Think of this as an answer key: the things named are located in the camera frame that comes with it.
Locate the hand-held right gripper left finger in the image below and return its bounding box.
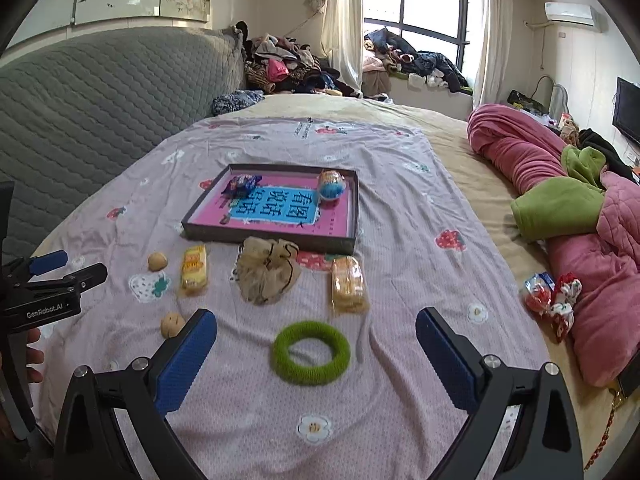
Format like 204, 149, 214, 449
52, 308, 218, 480

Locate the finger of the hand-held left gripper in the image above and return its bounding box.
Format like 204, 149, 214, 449
7, 249, 69, 282
21, 262, 109, 302

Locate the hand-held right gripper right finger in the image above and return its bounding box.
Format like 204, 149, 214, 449
415, 306, 586, 480

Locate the green fuzzy ring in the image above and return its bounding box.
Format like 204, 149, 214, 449
272, 321, 352, 387

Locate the beige mesh scrunchie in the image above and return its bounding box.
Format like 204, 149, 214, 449
235, 237, 303, 306

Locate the pink cardboard box tray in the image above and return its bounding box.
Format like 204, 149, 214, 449
181, 163, 360, 256

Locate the person's left hand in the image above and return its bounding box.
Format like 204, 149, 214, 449
24, 326, 47, 387

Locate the yellow snack packet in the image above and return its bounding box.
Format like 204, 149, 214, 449
180, 245, 208, 296

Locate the strawberry printed sheet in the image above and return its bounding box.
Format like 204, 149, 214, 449
30, 112, 551, 480

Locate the clear wafer packet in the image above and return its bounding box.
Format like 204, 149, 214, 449
330, 256, 370, 315

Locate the grey quilted headboard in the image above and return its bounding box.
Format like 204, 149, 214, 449
0, 26, 247, 261

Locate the blue cookie packet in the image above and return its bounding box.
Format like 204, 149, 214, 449
221, 173, 263, 198

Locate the green blanket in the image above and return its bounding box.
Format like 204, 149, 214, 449
511, 145, 608, 243

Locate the beige bed sheet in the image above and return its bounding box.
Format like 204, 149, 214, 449
30, 94, 621, 480

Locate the egg-shaped toy capsule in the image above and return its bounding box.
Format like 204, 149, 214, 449
319, 169, 347, 205

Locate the pink picture book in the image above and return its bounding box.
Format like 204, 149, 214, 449
191, 172, 352, 237

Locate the pink quilt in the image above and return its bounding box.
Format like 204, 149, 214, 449
467, 104, 640, 388

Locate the dark blue knit cloth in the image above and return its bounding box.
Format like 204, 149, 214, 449
211, 90, 265, 116

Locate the black garment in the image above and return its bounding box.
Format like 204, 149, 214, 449
580, 129, 636, 181

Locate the black pouch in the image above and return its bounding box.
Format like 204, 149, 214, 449
507, 90, 542, 111

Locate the pile of mixed clothes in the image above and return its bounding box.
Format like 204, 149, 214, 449
244, 21, 362, 97

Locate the pile of clothes on windowsill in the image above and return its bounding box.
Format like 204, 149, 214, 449
362, 27, 472, 93

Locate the black television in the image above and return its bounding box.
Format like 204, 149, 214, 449
612, 76, 640, 147

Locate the white curtain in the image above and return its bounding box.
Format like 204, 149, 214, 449
472, 0, 514, 111
320, 0, 364, 93

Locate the black framed window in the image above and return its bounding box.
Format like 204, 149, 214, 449
362, 0, 474, 56

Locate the white air conditioner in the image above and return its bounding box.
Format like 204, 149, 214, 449
544, 1, 601, 32

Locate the gold chain strap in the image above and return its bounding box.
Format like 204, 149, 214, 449
590, 385, 627, 467

